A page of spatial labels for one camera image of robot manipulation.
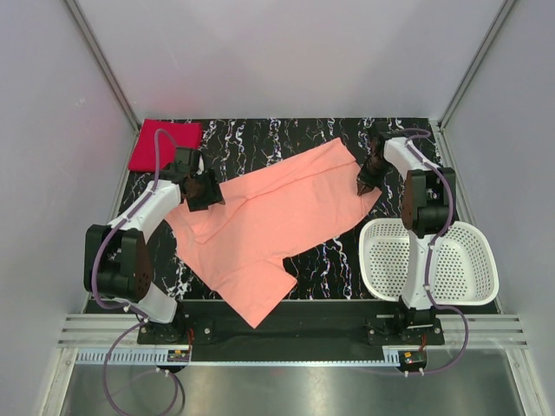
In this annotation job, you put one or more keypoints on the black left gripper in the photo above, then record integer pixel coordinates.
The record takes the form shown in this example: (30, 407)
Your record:
(213, 195)

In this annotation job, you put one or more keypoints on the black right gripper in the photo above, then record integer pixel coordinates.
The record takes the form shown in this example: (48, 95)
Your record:
(363, 177)

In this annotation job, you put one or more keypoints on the salmon pink t shirt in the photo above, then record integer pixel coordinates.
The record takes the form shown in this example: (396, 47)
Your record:
(237, 248)

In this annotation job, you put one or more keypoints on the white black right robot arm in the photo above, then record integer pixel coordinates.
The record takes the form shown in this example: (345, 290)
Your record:
(420, 214)

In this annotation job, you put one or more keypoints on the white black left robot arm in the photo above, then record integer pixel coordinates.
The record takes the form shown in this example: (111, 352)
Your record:
(118, 270)

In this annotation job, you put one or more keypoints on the folded red t shirt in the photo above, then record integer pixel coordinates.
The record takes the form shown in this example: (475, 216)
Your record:
(143, 157)

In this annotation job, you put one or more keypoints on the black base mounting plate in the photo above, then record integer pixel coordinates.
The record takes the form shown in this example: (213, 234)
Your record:
(329, 328)

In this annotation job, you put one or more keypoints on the white perforated plastic basket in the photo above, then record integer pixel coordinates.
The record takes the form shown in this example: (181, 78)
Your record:
(393, 260)

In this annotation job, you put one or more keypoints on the white slotted cable duct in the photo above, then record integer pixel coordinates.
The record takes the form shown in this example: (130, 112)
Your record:
(172, 357)

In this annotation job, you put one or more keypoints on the left aluminium frame post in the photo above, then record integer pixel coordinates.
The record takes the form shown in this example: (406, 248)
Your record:
(92, 44)

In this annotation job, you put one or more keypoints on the aluminium frame post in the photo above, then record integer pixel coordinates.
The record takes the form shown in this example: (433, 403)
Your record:
(497, 25)
(92, 44)

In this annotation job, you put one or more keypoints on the right aluminium frame post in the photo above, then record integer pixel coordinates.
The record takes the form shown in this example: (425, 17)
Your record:
(497, 25)

